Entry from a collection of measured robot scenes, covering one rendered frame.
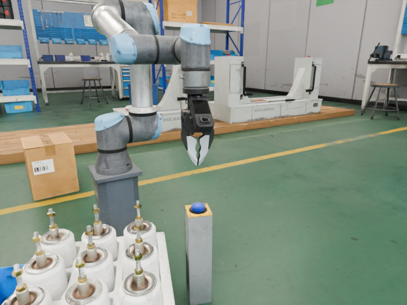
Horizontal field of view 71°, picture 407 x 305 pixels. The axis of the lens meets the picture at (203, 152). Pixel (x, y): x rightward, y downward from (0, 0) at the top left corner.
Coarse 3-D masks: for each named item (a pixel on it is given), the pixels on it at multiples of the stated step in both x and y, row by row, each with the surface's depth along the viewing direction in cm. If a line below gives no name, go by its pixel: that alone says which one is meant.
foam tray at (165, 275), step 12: (120, 240) 92; (156, 240) 94; (120, 252) 86; (120, 264) 81; (168, 264) 81; (72, 276) 77; (120, 276) 77; (168, 276) 77; (168, 288) 73; (60, 300) 69; (168, 300) 69
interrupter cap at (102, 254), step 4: (96, 248) 76; (100, 248) 76; (84, 252) 75; (100, 252) 75; (104, 252) 75; (84, 256) 73; (100, 256) 73; (104, 256) 73; (76, 260) 72; (84, 260) 72; (88, 260) 72; (92, 260) 72; (96, 260) 72; (100, 260) 72; (104, 260) 72; (88, 264) 70; (92, 264) 70; (96, 264) 70
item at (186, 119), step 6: (186, 90) 73; (192, 90) 73; (198, 90) 72; (204, 90) 73; (186, 114) 75; (186, 120) 75; (192, 120) 75; (186, 126) 75; (192, 126) 76; (192, 132) 76
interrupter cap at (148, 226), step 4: (144, 220) 90; (132, 224) 88; (144, 224) 88; (148, 224) 88; (128, 228) 86; (132, 228) 86; (144, 228) 86; (148, 228) 86; (132, 232) 83; (144, 232) 84
